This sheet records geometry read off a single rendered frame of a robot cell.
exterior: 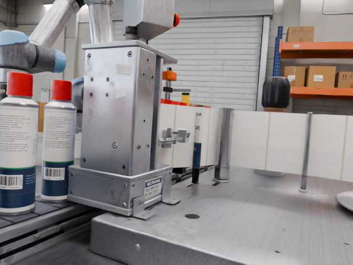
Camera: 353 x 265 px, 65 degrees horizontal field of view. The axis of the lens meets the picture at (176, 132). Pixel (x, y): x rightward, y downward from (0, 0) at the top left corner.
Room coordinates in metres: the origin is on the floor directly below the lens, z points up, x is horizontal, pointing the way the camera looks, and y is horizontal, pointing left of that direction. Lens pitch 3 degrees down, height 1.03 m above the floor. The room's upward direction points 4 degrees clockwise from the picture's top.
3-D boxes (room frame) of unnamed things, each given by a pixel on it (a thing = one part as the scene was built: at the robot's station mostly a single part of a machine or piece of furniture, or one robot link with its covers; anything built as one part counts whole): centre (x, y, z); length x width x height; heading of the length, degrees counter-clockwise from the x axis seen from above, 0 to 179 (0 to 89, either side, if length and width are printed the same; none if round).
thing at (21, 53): (0.83, 0.49, 1.20); 0.09 x 0.08 x 0.11; 146
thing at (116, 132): (0.50, 0.09, 1.01); 0.14 x 0.13 x 0.26; 154
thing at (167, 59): (0.50, 0.09, 1.14); 0.14 x 0.11 x 0.01; 154
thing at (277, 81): (0.86, -0.30, 1.03); 0.09 x 0.09 x 0.30
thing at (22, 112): (0.41, 0.23, 0.98); 0.05 x 0.05 x 0.20
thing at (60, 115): (0.48, 0.20, 0.98); 0.05 x 0.05 x 0.20
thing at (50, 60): (0.92, 0.45, 1.19); 0.11 x 0.11 x 0.08; 56
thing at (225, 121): (0.71, -0.12, 0.97); 0.05 x 0.05 x 0.19
